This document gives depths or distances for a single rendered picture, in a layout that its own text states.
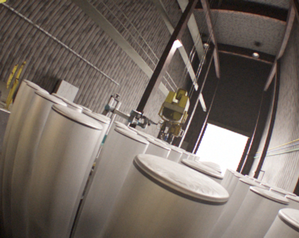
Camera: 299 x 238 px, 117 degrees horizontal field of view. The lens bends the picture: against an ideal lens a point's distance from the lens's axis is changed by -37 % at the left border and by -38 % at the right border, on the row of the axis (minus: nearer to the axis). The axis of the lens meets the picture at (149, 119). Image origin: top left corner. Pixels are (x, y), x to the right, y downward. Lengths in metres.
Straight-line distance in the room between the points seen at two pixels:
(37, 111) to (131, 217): 0.52
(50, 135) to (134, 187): 0.27
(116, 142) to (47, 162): 0.29
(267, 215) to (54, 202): 0.60
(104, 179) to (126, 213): 0.43
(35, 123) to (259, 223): 0.83
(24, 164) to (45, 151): 0.30
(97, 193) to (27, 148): 0.35
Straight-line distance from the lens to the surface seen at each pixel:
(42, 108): 0.61
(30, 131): 0.64
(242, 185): 0.78
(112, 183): 0.61
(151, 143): 0.82
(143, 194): 0.18
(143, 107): 5.19
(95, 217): 0.72
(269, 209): 0.50
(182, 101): 2.39
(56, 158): 0.39
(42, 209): 0.49
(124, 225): 0.21
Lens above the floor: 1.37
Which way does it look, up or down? 5 degrees up
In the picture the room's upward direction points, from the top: 24 degrees clockwise
